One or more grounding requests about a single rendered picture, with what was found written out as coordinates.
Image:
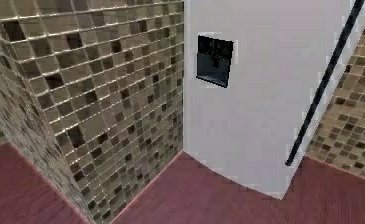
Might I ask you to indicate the white fridge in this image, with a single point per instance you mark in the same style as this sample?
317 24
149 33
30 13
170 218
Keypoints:
260 126

